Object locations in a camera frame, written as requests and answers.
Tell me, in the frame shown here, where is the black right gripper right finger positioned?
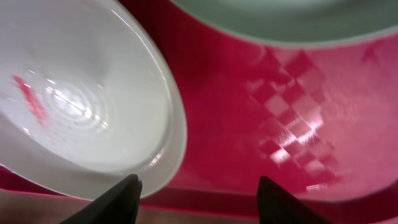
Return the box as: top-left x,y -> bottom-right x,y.
257,176 -> 330,224

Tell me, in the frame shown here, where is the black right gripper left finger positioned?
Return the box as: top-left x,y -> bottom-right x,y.
60,174 -> 142,224

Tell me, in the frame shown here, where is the white plate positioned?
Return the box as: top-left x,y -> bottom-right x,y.
1,0 -> 187,200

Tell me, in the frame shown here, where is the red plastic tray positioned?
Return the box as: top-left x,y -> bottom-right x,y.
1,1 -> 397,223

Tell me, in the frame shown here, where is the light green plate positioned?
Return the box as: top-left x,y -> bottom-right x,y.
172,0 -> 397,48

